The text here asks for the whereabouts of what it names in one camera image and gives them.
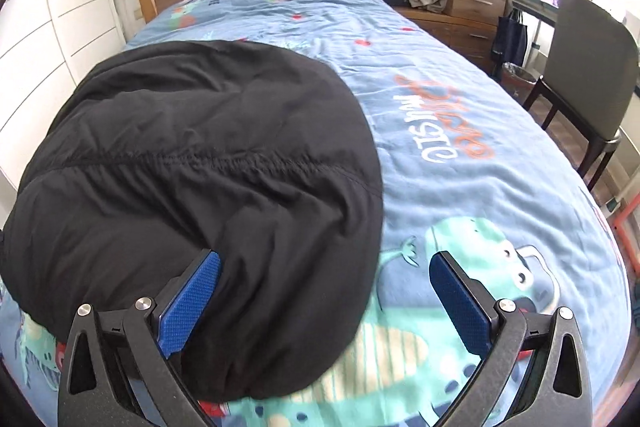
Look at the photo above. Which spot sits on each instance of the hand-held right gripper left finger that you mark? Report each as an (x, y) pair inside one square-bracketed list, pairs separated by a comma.
[(192, 302)]

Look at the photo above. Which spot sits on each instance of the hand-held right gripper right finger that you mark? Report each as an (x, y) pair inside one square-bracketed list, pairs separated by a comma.
[(462, 302)]

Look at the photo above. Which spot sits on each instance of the black puffer jacket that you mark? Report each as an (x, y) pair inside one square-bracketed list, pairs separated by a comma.
[(175, 157)]

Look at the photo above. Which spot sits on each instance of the bed with light blue sheet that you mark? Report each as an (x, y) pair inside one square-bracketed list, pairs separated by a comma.
[(450, 107)]

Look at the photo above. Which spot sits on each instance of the mesh waste bin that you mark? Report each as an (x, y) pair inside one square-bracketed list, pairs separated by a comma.
[(517, 79)]

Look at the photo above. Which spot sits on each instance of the grey upholstered chair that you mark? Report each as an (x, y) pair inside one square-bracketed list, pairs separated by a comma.
[(585, 72)]

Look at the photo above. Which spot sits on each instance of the dark blue tote bag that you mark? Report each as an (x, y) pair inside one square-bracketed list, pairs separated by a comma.
[(510, 37)]

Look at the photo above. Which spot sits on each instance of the white wardrobe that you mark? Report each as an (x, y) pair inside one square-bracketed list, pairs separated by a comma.
[(60, 7)]

